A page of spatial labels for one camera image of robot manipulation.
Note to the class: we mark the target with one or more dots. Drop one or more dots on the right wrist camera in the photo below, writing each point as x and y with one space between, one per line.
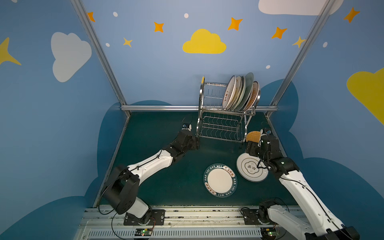
265 133

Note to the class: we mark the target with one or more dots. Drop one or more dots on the rear aluminium frame bar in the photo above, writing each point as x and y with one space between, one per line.
148 108

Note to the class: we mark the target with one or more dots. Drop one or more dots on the chrome wire dish rack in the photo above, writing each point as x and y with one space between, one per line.
216 123

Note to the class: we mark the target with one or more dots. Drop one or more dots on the right aluminium frame post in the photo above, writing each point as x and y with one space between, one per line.
319 23

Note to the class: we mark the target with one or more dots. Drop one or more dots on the white plate black cloud line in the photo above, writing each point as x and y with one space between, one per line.
251 168

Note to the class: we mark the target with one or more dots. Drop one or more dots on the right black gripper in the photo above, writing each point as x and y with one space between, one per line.
258 147

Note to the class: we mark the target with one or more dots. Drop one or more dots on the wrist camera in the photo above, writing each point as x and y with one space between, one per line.
187 126
265 133

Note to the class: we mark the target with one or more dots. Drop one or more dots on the left circuit board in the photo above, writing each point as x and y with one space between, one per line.
143 232

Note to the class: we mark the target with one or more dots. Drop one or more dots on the pale green flower plate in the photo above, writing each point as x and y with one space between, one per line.
240 94

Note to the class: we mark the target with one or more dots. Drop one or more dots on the right circuit board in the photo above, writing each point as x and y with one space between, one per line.
268 234

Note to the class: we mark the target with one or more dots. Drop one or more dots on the aluminium frame post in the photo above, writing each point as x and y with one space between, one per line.
319 23
87 24

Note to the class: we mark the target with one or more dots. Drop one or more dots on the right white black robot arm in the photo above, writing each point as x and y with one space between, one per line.
323 224

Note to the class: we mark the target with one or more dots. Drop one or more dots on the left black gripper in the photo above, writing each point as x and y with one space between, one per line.
191 140

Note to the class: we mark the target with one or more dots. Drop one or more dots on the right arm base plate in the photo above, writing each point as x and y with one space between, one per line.
256 216

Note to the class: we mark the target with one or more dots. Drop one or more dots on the orange sunburst plate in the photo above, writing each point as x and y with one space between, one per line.
229 93
253 97

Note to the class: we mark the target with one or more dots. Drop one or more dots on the circuit board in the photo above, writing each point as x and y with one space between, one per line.
268 234
143 232

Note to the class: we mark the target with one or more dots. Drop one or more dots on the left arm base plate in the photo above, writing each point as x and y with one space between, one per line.
151 217

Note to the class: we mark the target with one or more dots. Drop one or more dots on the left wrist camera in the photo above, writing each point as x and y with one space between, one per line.
187 126

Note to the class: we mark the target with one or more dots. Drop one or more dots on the aluminium rail front frame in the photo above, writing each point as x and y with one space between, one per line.
181 223

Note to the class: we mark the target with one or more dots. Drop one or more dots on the cream floral plate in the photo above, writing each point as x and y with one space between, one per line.
238 83

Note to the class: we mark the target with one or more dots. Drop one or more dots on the large pale green plate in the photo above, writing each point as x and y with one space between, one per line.
249 86

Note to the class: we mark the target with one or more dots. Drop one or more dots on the left aluminium frame post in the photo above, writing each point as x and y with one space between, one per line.
87 24

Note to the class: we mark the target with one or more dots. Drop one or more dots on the white plate dark lettered rim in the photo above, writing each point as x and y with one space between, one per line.
220 180

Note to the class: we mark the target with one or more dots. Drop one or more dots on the yellow woven round plate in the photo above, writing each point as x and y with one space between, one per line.
253 136

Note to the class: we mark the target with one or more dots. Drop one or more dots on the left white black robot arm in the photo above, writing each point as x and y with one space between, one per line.
122 186

